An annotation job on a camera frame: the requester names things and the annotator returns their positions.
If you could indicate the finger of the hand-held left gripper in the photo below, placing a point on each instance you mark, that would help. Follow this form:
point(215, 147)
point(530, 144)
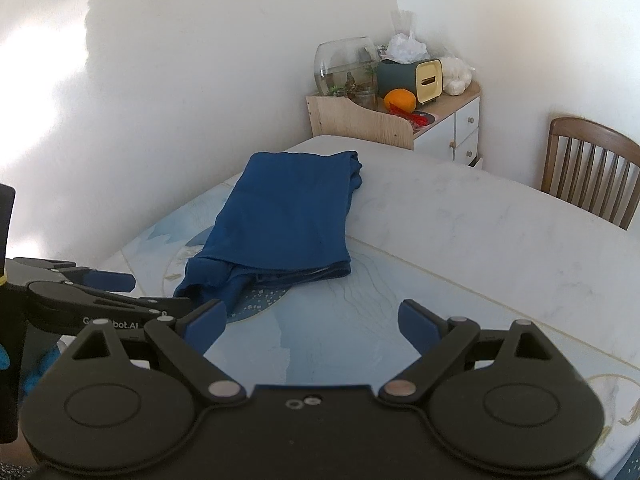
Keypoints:
point(110, 282)
point(75, 296)

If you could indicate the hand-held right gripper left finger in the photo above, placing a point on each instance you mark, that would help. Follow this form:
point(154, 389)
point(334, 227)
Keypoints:
point(206, 325)

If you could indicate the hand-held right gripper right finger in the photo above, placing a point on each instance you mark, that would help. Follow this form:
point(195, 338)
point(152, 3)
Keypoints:
point(419, 325)

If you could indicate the blue pants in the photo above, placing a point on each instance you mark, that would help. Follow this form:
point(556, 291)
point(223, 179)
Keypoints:
point(285, 210)

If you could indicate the person's left hand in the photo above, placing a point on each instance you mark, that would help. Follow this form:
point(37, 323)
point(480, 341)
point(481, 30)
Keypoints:
point(40, 370)

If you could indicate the dark speckled cloth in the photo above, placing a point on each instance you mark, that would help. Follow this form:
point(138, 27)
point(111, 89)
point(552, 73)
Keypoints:
point(17, 471)

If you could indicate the pink plate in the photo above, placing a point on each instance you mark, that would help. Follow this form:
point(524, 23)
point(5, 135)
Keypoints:
point(431, 119)

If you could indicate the red chili peppers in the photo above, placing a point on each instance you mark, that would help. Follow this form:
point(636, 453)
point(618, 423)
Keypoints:
point(412, 117)

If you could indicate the wooden cabinet with white drawers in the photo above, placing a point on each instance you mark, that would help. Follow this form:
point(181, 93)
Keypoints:
point(365, 122)

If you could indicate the orange fruit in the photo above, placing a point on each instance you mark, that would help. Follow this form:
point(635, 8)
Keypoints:
point(400, 100)

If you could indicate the small glass jar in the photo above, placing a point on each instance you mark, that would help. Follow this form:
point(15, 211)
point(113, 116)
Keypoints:
point(366, 99)

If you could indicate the wooden slat-back chair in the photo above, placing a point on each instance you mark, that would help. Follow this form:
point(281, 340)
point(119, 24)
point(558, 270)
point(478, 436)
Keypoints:
point(595, 170)

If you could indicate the green and yellow tissue box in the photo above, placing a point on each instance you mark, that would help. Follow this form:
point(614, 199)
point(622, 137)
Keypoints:
point(410, 77)

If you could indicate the white filled bag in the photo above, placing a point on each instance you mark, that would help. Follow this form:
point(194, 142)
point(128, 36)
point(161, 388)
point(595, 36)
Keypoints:
point(457, 77)

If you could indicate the glass fish bowl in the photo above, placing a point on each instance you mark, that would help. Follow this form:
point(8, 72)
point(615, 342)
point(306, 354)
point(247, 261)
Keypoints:
point(345, 65)

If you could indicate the white crumpled plastic bag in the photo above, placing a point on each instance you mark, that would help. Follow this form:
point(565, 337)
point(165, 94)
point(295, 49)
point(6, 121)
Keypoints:
point(407, 47)

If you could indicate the clear plastic bag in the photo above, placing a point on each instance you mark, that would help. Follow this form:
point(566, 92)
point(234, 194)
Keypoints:
point(402, 22)

